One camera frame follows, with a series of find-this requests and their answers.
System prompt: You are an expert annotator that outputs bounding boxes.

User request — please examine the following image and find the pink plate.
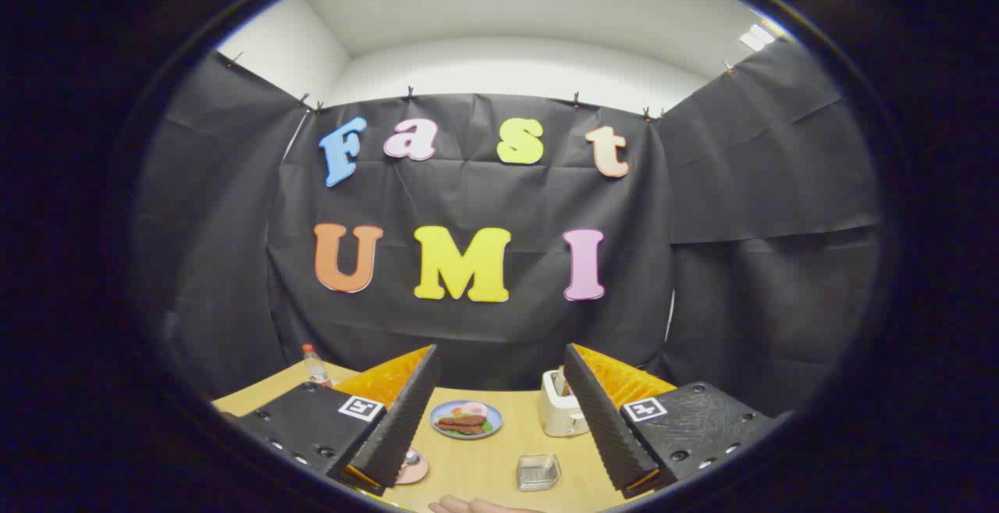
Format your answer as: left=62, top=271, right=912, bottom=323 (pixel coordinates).
left=394, top=448, right=429, bottom=486

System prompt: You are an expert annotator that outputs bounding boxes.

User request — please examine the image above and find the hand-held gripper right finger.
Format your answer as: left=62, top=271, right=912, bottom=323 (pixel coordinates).
left=563, top=343, right=793, bottom=498

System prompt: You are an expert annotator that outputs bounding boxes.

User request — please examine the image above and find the clear bottle with red label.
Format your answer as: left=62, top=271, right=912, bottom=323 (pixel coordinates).
left=303, top=344, right=332, bottom=387

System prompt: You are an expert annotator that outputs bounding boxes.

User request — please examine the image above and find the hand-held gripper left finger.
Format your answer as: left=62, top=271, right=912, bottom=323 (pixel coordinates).
left=221, top=344, right=439, bottom=497

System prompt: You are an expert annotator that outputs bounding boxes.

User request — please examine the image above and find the blue plate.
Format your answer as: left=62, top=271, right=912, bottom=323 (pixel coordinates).
left=430, top=400, right=503, bottom=440

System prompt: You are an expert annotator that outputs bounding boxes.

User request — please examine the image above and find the small ceiling light panel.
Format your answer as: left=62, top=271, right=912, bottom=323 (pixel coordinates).
left=739, top=23, right=777, bottom=52

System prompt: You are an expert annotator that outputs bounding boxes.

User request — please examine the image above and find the green lettuce leaf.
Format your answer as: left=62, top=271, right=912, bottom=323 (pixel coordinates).
left=451, top=408, right=495, bottom=436

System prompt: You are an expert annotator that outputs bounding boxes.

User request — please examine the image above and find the metal wire basket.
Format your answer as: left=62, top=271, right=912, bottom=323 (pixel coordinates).
left=516, top=454, right=562, bottom=492

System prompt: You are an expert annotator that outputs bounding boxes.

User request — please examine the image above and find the white toaster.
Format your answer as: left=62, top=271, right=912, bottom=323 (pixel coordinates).
left=538, top=369, right=590, bottom=438

